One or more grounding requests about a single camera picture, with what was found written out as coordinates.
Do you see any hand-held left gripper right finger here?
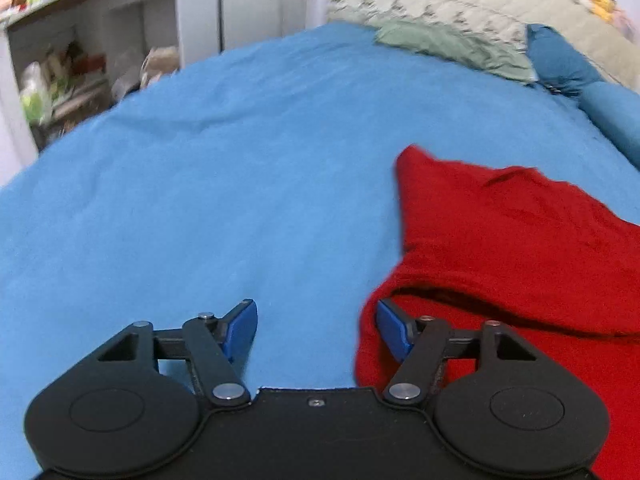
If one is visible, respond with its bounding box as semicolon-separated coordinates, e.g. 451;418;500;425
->
375;298;538;407

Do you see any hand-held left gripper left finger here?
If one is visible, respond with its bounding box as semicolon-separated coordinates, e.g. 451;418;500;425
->
96;298;259;407

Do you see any red garment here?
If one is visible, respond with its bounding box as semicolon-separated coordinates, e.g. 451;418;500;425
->
354;144;640;480

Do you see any blue bed blanket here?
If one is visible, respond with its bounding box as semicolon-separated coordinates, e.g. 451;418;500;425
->
0;22;640;480

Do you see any green cloth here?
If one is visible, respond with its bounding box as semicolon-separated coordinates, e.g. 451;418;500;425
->
374;21;539;85

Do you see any clutter of shelf goods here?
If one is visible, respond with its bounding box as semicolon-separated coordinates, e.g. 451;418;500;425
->
18;40;181;129

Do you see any dark blue pillow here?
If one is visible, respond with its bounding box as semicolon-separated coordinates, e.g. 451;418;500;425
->
526;23;606;97

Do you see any white shelf unit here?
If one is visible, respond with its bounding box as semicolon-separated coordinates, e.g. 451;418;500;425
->
0;0;224;154

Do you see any beige quilted headboard cover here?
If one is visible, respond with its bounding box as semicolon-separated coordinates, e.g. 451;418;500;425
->
325;0;640;89

